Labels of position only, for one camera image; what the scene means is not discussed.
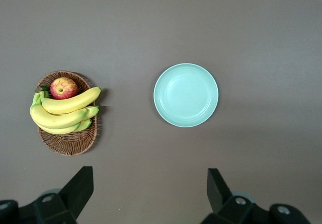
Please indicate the brown wicker basket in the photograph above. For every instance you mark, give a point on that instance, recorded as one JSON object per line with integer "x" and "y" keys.
{"x": 68, "y": 143}

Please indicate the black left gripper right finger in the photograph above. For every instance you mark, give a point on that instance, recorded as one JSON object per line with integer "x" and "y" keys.
{"x": 216, "y": 191}

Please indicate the yellow banana bunch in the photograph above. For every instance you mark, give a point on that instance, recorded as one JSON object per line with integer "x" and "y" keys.
{"x": 63, "y": 118}

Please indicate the red yellow apple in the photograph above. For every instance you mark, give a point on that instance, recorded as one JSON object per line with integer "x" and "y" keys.
{"x": 64, "y": 88}

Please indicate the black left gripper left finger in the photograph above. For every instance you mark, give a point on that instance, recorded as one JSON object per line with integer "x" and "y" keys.
{"x": 78, "y": 188}

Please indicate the brown table cover cloth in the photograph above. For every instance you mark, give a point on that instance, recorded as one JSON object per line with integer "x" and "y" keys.
{"x": 161, "y": 20}

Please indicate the pale green round plate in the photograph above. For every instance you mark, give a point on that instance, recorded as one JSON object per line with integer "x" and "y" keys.
{"x": 186, "y": 95}

